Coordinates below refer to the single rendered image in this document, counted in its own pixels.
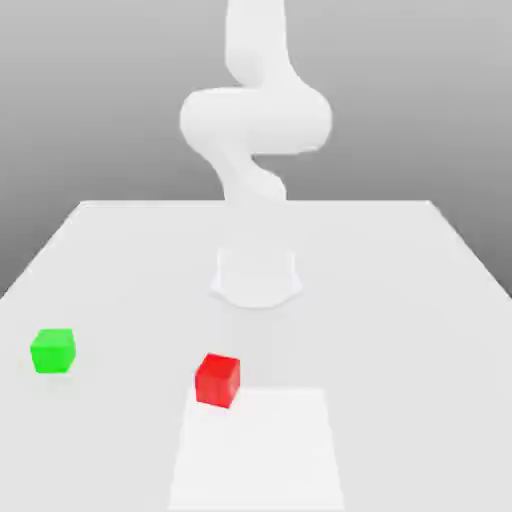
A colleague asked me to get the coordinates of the small red cube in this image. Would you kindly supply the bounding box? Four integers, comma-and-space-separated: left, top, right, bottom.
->
194, 352, 242, 410

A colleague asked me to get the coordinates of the small green cube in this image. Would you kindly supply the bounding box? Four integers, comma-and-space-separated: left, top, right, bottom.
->
29, 327, 77, 375

